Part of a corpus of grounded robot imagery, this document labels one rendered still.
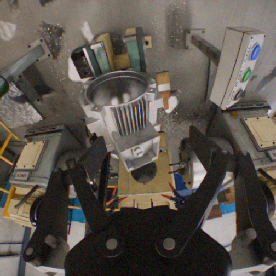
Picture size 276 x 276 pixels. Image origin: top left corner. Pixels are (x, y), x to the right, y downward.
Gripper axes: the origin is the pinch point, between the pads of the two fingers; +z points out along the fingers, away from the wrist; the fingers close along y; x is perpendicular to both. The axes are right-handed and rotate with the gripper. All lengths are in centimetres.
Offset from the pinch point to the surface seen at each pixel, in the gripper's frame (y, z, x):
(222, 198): 242, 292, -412
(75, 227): -340, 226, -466
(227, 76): 17.8, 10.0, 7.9
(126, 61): -4.8, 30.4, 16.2
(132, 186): -12, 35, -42
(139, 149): -2.7, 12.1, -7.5
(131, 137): -3.9, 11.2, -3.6
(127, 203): -18, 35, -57
